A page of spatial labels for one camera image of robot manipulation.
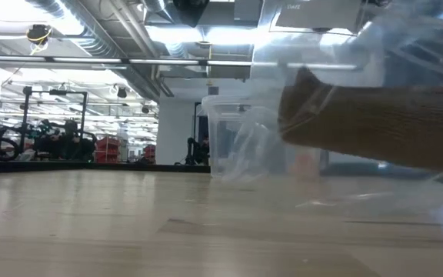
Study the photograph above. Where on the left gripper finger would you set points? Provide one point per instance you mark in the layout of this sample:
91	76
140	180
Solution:
190	11

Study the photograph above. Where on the clear plastic container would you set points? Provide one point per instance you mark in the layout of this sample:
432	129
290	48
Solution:
221	134

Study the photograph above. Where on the clear plastic zip bag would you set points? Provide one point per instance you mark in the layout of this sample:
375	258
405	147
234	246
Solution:
340	57

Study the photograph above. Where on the brown elastic bandage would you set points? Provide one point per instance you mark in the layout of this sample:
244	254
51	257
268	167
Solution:
379	123

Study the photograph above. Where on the background black robot arm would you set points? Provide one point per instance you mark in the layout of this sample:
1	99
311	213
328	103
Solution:
196	152

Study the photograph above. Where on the overhead light bar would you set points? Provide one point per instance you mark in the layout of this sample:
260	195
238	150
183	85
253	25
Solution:
125	61

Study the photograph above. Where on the small red storage shelf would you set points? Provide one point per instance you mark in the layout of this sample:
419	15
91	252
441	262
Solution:
150	153

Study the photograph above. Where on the hanging black ceiling device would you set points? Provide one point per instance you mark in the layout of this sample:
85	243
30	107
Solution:
38	34

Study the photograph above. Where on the large red storage shelf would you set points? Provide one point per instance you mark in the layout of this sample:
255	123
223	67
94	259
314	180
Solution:
107	150

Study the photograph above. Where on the background black robot rig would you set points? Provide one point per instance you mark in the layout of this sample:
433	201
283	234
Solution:
64	144

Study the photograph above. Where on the silver ventilation duct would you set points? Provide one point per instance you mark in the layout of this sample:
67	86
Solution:
90	42

